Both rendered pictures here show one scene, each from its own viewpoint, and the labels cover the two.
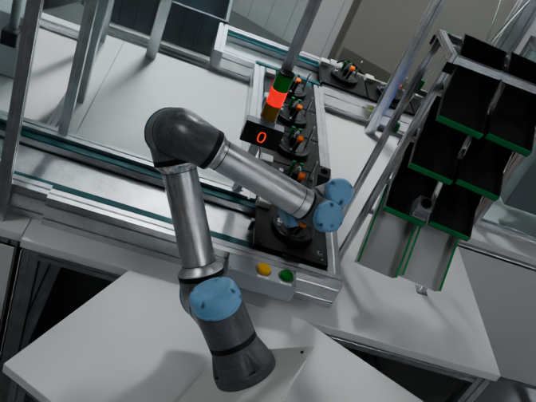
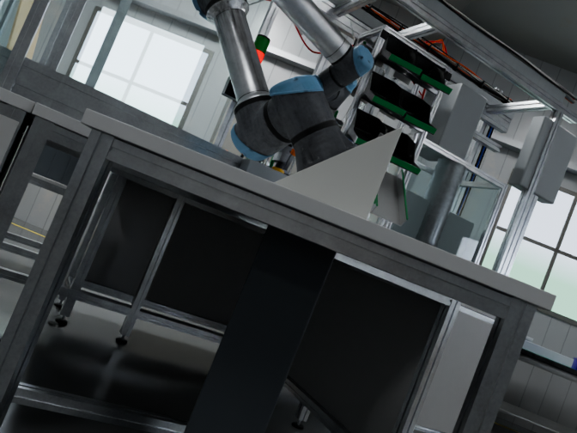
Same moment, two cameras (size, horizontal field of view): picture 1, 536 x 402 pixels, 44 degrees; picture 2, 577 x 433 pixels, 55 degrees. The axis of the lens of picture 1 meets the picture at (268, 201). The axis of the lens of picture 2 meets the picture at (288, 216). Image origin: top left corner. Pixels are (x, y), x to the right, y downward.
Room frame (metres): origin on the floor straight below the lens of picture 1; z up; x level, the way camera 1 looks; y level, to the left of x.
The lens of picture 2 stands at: (-0.14, 0.19, 0.76)
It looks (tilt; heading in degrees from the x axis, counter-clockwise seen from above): 3 degrees up; 348
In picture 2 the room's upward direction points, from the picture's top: 22 degrees clockwise
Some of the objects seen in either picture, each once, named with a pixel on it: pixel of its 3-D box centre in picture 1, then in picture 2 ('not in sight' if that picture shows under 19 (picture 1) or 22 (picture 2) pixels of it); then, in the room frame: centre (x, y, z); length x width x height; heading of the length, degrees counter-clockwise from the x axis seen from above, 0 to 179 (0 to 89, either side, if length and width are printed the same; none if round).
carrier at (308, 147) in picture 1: (294, 139); not in sight; (2.20, 0.00, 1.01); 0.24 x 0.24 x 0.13; 13
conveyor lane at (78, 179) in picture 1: (195, 211); not in sight; (1.67, 0.19, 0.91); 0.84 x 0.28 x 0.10; 103
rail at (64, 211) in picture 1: (197, 249); (209, 160); (1.50, 0.13, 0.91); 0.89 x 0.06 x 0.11; 103
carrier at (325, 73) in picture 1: (346, 70); not in sight; (3.08, -0.08, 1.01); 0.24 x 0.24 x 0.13; 13
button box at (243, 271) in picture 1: (259, 277); (273, 181); (1.49, -0.07, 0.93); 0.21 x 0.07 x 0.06; 103
